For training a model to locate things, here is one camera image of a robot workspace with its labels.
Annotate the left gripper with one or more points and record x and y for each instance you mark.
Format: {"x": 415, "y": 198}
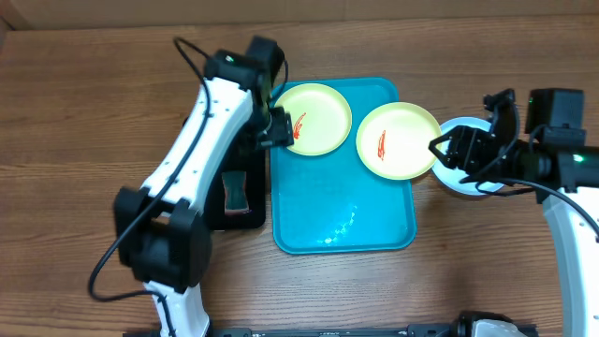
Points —
{"x": 281, "y": 134}

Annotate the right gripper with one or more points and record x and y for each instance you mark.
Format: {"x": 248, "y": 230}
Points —
{"x": 463, "y": 153}

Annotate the light blue plate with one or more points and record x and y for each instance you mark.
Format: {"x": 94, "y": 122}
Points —
{"x": 451, "y": 177}

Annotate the yellow-green plate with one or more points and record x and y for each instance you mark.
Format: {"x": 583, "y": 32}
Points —
{"x": 321, "y": 118}
{"x": 393, "y": 140}

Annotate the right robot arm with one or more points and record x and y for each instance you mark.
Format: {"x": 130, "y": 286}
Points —
{"x": 563, "y": 172}

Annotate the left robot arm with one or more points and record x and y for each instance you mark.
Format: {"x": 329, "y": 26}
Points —
{"x": 212, "y": 177}

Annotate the black rectangular tray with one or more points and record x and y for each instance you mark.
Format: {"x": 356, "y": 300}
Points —
{"x": 253, "y": 162}

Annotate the teal plastic serving tray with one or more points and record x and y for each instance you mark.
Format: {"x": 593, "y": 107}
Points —
{"x": 332, "y": 203}

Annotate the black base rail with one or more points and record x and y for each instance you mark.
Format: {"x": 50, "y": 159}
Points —
{"x": 462, "y": 326}

